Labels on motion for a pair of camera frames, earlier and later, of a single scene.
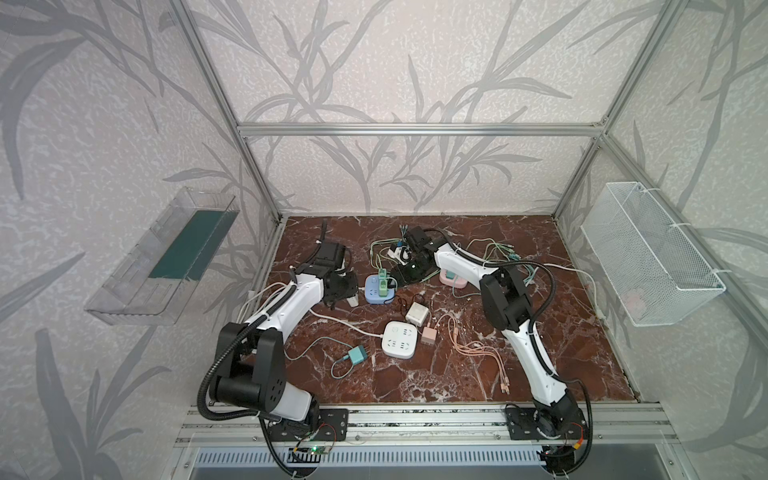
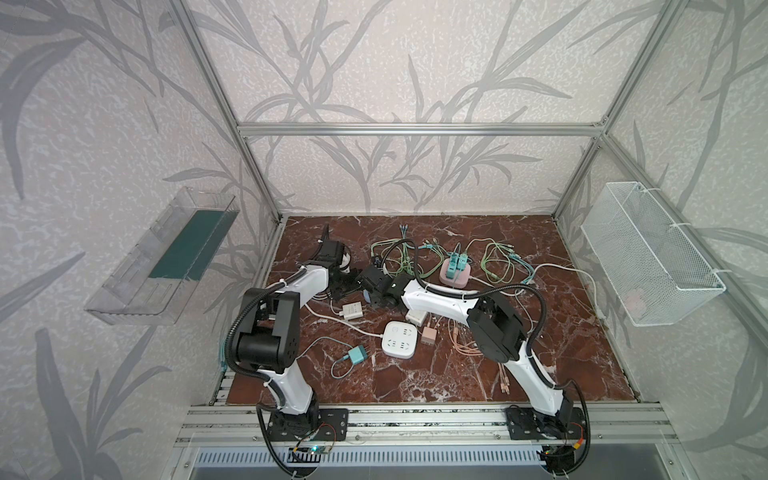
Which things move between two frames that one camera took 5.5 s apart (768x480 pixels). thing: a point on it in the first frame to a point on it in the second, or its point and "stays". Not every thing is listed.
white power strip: x=399 y=339 stays
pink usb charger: x=428 y=335 stays
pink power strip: x=450 y=279 stays
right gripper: x=405 y=271 to x=375 y=280
